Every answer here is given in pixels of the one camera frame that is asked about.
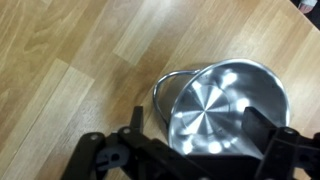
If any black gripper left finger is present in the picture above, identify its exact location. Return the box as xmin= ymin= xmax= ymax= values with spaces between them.
xmin=61 ymin=105 xmax=201 ymax=180

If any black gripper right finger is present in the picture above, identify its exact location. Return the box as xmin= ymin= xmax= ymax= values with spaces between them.
xmin=241 ymin=106 xmax=320 ymax=180

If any stainless steel pot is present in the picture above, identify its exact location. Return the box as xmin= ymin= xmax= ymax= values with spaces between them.
xmin=152 ymin=58 xmax=292 ymax=158

